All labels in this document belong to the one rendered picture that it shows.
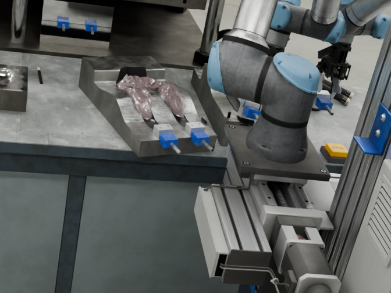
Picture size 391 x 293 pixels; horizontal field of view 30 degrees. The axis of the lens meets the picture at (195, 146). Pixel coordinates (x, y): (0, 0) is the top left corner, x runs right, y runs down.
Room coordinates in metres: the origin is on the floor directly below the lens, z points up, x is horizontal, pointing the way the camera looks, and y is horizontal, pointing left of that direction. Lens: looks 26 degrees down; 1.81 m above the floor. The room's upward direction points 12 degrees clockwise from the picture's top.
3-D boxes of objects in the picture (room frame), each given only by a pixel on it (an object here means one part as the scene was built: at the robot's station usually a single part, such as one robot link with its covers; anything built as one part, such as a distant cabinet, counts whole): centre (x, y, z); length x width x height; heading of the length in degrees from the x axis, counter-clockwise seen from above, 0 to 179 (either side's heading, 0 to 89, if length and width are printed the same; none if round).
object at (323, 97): (2.27, -0.39, 0.93); 0.13 x 0.05 x 0.05; 17
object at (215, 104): (2.34, -0.13, 0.87); 0.50 x 0.26 x 0.14; 17
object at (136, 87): (2.16, 0.18, 0.90); 0.26 x 0.18 x 0.08; 34
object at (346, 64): (2.28, -0.39, 1.09); 0.09 x 0.08 x 0.12; 17
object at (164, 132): (1.91, 0.08, 0.85); 0.13 x 0.05 x 0.05; 34
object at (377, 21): (2.20, -0.44, 1.25); 0.11 x 0.11 x 0.08; 40
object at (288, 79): (1.63, -0.19, 1.20); 0.13 x 0.12 x 0.14; 77
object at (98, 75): (2.16, 0.19, 0.85); 0.50 x 0.26 x 0.11; 34
